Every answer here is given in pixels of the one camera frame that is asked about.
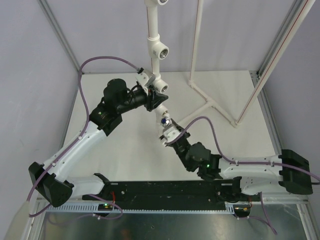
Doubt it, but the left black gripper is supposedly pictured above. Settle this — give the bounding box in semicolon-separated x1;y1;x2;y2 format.
118;86;170;115

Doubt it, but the white PVC pipe frame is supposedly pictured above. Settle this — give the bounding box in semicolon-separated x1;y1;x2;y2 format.
144;0;317;127

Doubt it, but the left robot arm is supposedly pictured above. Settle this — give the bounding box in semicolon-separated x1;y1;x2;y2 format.
28;78;169;207

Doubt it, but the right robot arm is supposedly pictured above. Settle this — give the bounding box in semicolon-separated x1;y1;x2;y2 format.
170;136;313;201

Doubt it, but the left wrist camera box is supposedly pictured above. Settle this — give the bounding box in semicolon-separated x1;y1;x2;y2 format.
135;67;156;93

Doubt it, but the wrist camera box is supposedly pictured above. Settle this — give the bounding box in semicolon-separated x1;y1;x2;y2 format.
135;67;156;93
161;123;185;145

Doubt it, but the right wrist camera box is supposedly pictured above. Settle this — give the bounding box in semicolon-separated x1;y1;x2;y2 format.
161;123;185;145

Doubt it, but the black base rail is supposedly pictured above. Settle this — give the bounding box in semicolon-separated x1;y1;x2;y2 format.
97;179;261;211

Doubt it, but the aluminium table frame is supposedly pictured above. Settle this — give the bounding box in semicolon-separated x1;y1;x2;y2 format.
28;193;320;240

